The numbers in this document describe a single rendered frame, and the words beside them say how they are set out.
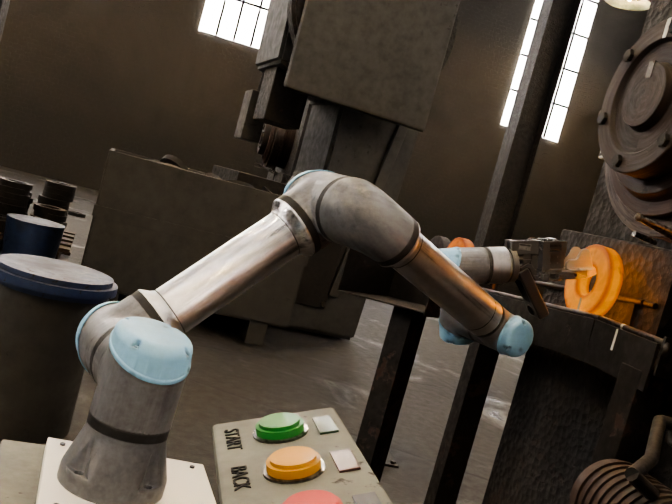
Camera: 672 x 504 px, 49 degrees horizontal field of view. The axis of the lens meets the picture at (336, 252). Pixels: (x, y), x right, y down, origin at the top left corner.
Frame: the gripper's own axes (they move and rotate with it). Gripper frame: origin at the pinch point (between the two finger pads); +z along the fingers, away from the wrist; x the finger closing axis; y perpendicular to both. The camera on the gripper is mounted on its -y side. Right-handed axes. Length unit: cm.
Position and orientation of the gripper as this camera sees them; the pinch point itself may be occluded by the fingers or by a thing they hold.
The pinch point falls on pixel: (594, 272)
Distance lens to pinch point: 165.2
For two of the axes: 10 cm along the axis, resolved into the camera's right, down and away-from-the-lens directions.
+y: 0.1, -9.9, -1.1
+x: -2.1, -1.1, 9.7
